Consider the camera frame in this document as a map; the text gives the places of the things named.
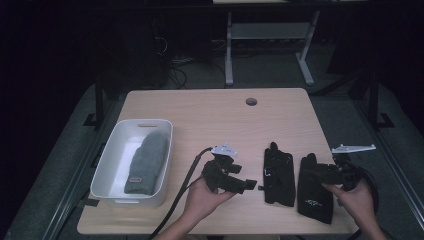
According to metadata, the tangle of floor cables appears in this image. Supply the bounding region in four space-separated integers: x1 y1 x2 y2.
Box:
155 35 226 90

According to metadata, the grey fluffy mitten tan label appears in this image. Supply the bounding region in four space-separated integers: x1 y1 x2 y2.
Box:
123 129 170 196

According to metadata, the black metal stand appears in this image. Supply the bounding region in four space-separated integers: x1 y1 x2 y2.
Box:
83 76 105 128
367 69 395 130

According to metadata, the metal floor rail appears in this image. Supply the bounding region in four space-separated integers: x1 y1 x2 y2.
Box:
41 99 118 240
353 99 424 222

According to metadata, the black glove white logo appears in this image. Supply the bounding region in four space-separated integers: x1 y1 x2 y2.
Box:
297 152 335 225

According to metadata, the person's left hand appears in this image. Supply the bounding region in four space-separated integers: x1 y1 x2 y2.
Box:
183 177 236 223

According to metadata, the white metal desk frame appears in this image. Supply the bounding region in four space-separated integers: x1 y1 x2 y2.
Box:
224 9 321 87

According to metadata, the person's right hand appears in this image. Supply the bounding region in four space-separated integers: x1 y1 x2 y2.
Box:
321 179 378 230

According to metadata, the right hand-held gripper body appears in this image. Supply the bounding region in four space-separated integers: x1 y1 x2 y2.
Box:
331 143 377 193

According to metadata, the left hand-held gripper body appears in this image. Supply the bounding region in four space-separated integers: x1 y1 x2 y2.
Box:
201 143 238 194

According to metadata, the white plastic bin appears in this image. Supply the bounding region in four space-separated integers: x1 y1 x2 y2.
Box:
89 118 174 208

